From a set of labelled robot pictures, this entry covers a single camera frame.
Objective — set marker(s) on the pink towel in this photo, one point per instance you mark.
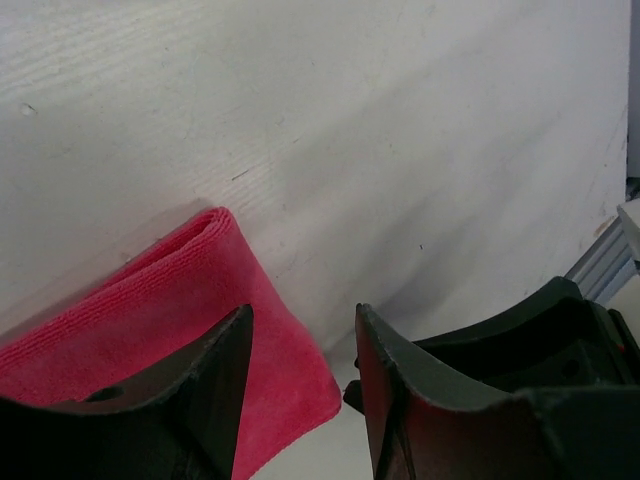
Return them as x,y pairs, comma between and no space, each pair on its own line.
161,301

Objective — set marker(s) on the aluminium mounting rail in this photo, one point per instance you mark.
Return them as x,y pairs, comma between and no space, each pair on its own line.
606,267

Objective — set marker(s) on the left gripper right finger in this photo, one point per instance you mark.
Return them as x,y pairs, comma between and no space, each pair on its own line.
406,443

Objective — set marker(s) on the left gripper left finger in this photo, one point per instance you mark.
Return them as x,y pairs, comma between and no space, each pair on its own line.
176,419

